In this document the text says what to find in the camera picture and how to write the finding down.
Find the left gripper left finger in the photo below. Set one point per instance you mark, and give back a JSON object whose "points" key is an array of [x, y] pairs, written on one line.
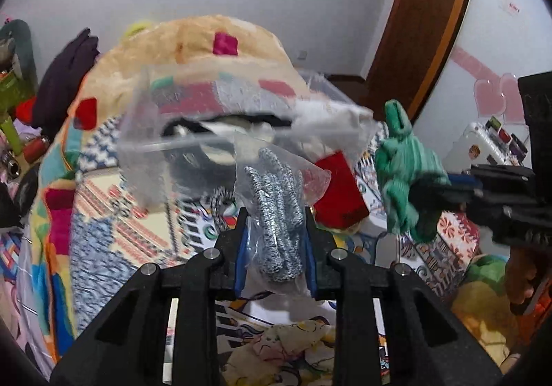
{"points": [[231, 273]]}

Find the fingers of the right gripper seen sideways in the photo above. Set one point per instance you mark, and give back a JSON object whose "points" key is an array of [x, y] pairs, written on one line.
{"points": [[448, 193]]}

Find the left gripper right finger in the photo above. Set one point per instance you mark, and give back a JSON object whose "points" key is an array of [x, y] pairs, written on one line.
{"points": [[323, 281]]}

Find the green knitted cloth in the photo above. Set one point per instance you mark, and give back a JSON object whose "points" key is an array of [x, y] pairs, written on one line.
{"points": [[401, 161]]}

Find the red fabric pouch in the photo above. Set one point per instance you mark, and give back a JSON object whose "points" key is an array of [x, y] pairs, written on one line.
{"points": [[342, 205]]}

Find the bagged grey knitted gloves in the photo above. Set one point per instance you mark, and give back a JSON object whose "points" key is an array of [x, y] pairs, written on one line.
{"points": [[276, 187]]}

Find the black white fabric pouch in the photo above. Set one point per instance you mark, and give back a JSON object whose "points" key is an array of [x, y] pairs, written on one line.
{"points": [[208, 148]]}

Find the white towel cloth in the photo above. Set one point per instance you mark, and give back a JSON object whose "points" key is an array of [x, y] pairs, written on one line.
{"points": [[314, 115]]}

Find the clear plastic box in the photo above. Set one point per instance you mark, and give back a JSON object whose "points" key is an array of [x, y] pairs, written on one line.
{"points": [[165, 92]]}

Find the right hand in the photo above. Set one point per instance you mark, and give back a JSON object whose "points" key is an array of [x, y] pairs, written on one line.
{"points": [[528, 282]]}

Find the white suitcase with stickers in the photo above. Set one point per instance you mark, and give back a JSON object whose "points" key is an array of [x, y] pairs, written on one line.
{"points": [[489, 144]]}

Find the colourful patchwork bed cover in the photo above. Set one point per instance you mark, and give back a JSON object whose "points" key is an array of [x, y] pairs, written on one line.
{"points": [[89, 235]]}

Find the beige fleece blanket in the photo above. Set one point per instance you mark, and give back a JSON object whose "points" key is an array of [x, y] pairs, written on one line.
{"points": [[215, 40]]}

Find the dark purple clothing pile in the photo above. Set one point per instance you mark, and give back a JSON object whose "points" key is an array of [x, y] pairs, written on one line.
{"points": [[61, 83]]}

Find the yellow green plush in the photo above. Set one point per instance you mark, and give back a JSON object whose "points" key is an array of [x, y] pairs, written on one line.
{"points": [[137, 27]]}

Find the grey green plush toy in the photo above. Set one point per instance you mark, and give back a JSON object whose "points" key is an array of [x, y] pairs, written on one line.
{"points": [[18, 35]]}

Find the wooden door frame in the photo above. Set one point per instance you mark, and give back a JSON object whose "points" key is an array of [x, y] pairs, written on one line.
{"points": [[416, 43]]}

